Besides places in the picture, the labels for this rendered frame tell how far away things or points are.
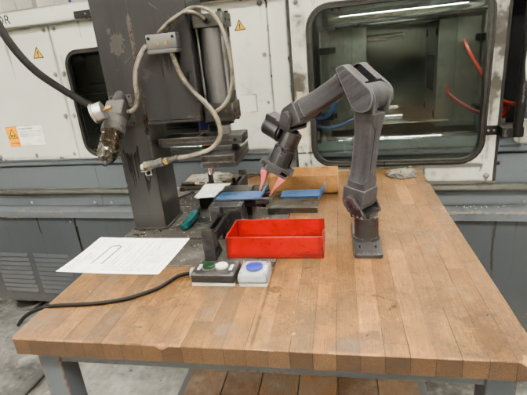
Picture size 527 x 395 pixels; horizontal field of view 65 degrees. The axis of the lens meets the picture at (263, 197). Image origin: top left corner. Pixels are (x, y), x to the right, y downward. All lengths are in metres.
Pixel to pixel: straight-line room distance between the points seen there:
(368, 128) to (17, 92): 1.89
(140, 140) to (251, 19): 0.80
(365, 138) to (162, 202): 0.65
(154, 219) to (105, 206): 0.99
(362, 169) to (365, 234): 0.17
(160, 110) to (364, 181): 0.60
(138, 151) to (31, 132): 1.24
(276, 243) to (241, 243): 0.09
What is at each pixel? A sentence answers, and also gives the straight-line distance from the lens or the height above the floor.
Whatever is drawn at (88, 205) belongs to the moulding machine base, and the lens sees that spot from 2.38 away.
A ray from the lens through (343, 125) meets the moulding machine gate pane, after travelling 1.78.
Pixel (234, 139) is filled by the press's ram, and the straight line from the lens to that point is 1.20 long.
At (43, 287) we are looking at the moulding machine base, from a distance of 2.84.
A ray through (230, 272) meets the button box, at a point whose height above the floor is 0.93.
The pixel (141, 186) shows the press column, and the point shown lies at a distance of 1.32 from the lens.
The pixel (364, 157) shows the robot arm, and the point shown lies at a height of 1.14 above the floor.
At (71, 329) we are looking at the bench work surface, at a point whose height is 0.90.
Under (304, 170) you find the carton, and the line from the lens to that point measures 1.59.
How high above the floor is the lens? 1.40
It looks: 19 degrees down
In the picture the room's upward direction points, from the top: 5 degrees counter-clockwise
